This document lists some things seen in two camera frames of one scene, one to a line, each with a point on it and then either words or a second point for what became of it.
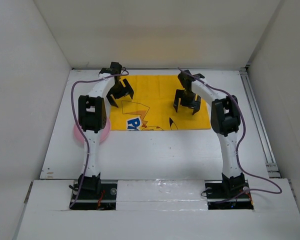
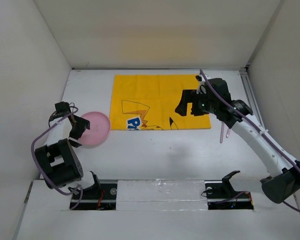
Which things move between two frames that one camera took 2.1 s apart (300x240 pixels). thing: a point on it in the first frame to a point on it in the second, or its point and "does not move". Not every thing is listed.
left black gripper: x=125 y=91 to x=82 y=124
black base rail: x=216 y=199 does not move
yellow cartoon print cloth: x=152 y=108 does not move
